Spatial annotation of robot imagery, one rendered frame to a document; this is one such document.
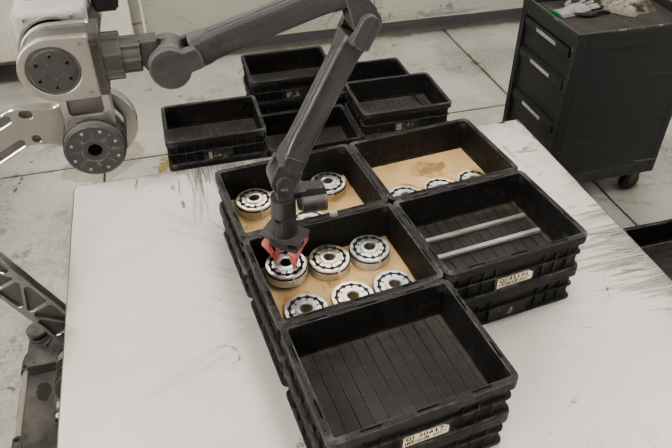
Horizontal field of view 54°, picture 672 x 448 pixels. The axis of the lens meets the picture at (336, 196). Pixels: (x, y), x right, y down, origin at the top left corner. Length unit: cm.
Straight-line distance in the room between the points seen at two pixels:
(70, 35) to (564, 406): 128
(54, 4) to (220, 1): 324
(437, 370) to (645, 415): 49
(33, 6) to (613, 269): 157
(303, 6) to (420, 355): 78
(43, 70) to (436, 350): 97
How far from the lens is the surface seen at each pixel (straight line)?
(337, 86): 136
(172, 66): 126
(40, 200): 354
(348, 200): 188
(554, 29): 301
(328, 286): 162
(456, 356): 151
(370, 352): 149
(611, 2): 330
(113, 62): 127
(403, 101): 307
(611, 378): 173
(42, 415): 229
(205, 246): 196
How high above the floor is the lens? 198
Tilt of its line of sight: 38 degrees down
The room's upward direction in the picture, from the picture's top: straight up
